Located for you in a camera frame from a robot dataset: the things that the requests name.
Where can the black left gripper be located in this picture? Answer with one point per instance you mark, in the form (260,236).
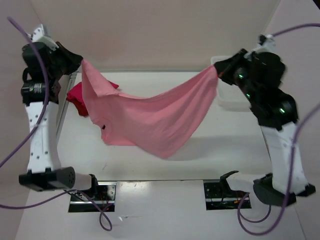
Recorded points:
(76,60)

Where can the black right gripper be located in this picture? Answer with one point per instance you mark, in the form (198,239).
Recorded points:
(222,66)

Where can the magenta t shirt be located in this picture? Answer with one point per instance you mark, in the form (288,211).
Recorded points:
(77,92)

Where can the light pink t shirt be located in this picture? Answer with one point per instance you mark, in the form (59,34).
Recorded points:
(159,125)

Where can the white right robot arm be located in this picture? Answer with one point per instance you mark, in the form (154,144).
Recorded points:
(259,76)

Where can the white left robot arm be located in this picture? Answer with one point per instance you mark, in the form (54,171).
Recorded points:
(41,100)

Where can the white plastic basket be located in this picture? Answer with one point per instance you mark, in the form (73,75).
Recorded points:
(230,98)

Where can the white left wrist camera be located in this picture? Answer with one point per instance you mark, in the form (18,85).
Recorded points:
(41,34)

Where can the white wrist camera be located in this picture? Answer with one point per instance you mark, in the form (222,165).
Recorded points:
(265,43)
(41,34)

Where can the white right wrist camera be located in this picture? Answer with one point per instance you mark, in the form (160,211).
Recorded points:
(265,43)

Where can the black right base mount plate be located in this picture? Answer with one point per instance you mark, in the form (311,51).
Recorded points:
(215,199)

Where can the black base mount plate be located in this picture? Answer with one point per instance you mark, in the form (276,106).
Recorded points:
(104,197)
(215,199)

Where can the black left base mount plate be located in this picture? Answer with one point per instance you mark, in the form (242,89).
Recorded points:
(104,197)

